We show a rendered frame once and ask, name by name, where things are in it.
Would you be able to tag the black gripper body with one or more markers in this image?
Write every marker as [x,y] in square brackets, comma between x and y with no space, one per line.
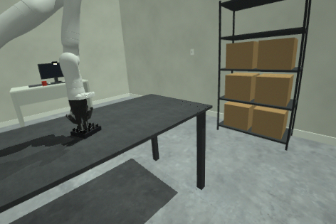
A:
[74,106]

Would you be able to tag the black square box with knobs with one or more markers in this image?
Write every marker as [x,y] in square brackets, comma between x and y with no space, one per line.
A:
[86,132]

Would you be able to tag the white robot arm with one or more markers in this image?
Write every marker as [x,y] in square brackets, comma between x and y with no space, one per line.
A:
[25,15]

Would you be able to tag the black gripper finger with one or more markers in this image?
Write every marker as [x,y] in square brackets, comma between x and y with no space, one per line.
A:
[79,119]
[86,116]

